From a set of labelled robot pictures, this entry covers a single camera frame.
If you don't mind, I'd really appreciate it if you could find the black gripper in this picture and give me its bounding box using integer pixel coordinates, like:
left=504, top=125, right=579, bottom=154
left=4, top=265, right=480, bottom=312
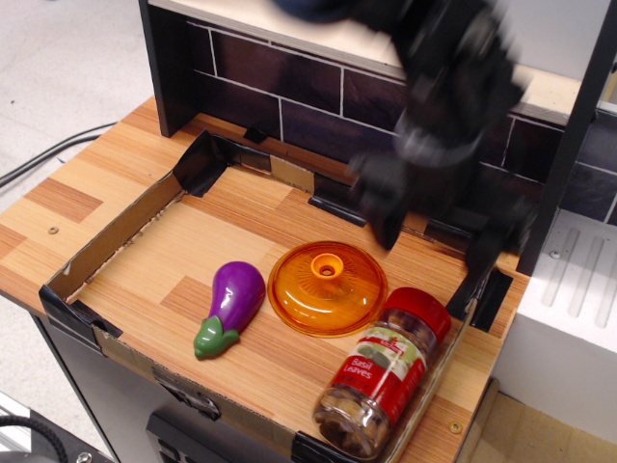
left=349, top=153, right=537, bottom=299

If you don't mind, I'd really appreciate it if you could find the basil bottle with red lid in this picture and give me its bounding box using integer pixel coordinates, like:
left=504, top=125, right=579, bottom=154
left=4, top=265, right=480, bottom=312
left=313, top=287, right=451, bottom=460

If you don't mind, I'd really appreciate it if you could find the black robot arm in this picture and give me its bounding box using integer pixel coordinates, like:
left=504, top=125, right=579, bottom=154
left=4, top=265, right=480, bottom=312
left=281, top=1, right=533, bottom=300

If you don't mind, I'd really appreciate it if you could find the cardboard fence with black tape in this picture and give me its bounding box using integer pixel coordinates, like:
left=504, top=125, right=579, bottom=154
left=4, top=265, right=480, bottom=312
left=38, top=128, right=514, bottom=463

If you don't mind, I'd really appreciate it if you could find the white ridged side unit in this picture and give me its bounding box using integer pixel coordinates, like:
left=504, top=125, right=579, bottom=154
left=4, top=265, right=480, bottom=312
left=495, top=210, right=616, bottom=443

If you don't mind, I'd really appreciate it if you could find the purple toy eggplant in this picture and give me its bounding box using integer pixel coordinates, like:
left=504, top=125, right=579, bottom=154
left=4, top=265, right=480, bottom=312
left=193, top=261, right=266, bottom=359

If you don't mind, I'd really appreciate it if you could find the black floor cable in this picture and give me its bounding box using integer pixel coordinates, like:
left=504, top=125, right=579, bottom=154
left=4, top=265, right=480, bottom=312
left=0, top=122, right=118, bottom=188

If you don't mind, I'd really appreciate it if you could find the black braided cable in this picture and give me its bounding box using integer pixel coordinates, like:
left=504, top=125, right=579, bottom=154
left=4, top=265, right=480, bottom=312
left=0, top=414, right=68, bottom=459

